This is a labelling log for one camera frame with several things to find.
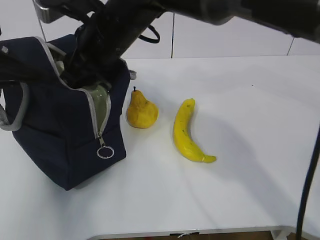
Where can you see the yellow banana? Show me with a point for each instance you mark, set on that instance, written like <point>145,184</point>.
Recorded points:
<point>182,138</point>

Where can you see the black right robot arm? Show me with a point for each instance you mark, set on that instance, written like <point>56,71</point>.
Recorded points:
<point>298,18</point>

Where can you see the yellow pear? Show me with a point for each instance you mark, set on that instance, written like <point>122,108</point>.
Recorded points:
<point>141,113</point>

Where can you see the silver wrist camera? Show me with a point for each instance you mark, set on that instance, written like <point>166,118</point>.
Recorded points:
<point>49,11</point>

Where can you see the navy blue lunch bag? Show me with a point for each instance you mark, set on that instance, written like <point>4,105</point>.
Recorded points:
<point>52,123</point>

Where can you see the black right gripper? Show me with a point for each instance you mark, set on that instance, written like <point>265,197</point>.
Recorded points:
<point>99,43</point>

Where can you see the glass container green lid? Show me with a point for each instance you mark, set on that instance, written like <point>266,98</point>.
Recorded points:
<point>92,86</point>

